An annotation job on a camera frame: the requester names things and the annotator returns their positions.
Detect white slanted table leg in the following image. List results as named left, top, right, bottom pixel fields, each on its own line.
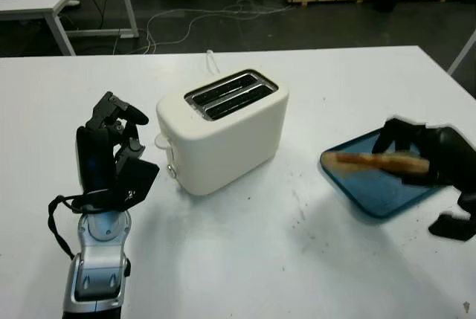
left=448, top=28, right=476, bottom=77

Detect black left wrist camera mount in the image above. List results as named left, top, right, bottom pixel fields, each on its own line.
left=70, top=158, right=160, bottom=213

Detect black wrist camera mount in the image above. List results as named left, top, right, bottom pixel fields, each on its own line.
left=428, top=213, right=476, bottom=242
left=70, top=158, right=160, bottom=213

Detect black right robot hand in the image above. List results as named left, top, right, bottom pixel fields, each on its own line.
left=371, top=117, right=476, bottom=219

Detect white floor cables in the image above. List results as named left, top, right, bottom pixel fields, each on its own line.
left=139, top=0, right=295, bottom=54

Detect brown bread slice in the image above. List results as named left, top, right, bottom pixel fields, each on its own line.
left=321, top=151, right=431, bottom=175

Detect white toaster power cord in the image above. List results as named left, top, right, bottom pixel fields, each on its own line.
left=205, top=48, right=220, bottom=74

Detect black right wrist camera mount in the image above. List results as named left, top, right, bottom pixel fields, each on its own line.
left=428, top=213, right=476, bottom=242

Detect blue plastic tray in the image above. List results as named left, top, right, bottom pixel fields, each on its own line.
left=319, top=127, right=453, bottom=219

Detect cream white two-slot toaster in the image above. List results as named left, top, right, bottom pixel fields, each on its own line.
left=155, top=68, right=290, bottom=196

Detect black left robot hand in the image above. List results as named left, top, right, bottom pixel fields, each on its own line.
left=75, top=91, right=149, bottom=194

